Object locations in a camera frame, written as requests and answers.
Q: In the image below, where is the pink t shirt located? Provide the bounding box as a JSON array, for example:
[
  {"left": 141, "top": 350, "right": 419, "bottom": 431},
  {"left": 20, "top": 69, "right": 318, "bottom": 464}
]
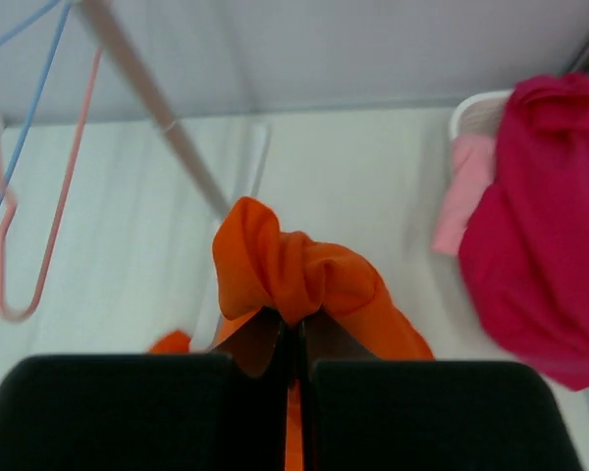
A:
[{"left": 432, "top": 133, "right": 496, "bottom": 257}]

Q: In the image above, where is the crimson t shirt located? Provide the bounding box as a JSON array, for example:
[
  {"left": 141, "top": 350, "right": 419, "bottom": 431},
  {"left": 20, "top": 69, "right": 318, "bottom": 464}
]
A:
[{"left": 458, "top": 73, "right": 589, "bottom": 391}]

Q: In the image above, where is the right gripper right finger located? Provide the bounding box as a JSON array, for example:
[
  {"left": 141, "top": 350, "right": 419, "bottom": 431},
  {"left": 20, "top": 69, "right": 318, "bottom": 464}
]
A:
[{"left": 297, "top": 314, "right": 581, "bottom": 470}]

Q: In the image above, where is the orange t shirt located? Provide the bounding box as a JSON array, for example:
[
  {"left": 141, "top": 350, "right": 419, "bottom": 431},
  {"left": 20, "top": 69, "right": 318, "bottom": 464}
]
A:
[{"left": 144, "top": 195, "right": 436, "bottom": 471}]

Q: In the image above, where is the white metal clothes rack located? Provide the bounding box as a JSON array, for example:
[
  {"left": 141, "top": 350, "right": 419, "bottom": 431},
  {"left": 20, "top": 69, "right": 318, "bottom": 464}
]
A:
[{"left": 78, "top": 1, "right": 271, "bottom": 234}]

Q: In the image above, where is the white plastic laundry basket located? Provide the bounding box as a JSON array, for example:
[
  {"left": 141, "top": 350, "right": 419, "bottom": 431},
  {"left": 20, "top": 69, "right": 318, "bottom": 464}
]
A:
[{"left": 449, "top": 89, "right": 512, "bottom": 141}]

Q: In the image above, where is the blue wire hanger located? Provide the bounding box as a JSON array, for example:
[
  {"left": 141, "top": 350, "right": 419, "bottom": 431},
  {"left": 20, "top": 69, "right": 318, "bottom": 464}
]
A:
[{"left": 0, "top": 1, "right": 73, "bottom": 209}]

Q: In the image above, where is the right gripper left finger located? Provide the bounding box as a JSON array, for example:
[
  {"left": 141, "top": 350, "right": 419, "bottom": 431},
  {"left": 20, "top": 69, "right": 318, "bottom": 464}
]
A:
[{"left": 0, "top": 309, "right": 288, "bottom": 470}]

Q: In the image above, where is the pink wire hanger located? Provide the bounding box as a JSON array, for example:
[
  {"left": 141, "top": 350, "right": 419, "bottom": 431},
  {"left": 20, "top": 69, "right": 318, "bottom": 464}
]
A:
[{"left": 0, "top": 0, "right": 104, "bottom": 324}]

